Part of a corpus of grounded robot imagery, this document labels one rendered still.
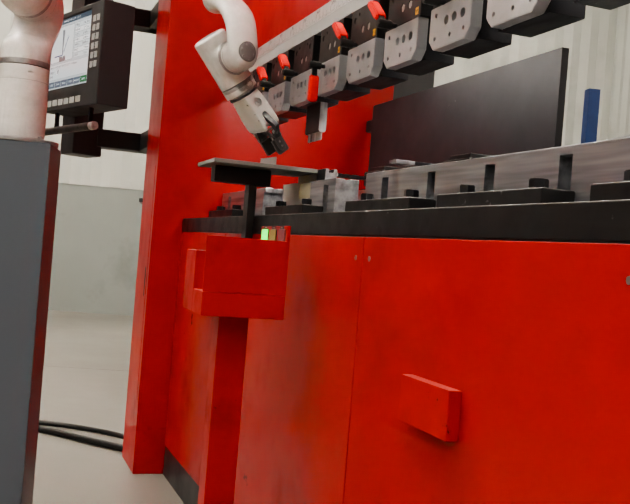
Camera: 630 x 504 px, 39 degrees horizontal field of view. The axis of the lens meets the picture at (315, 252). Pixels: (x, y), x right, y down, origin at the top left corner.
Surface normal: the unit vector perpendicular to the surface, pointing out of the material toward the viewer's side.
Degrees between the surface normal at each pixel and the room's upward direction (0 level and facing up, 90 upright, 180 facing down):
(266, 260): 90
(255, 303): 90
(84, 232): 90
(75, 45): 90
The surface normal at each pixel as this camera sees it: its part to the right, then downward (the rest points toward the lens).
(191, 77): 0.35, 0.03
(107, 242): 0.14, 0.01
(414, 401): -0.93, -0.07
